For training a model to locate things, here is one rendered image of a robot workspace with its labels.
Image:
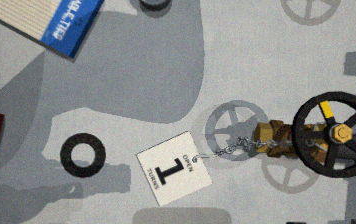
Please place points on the white tag on grey metal chain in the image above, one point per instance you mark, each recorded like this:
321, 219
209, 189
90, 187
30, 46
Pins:
173, 172

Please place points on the black rubber ring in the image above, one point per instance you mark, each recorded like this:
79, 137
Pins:
73, 169

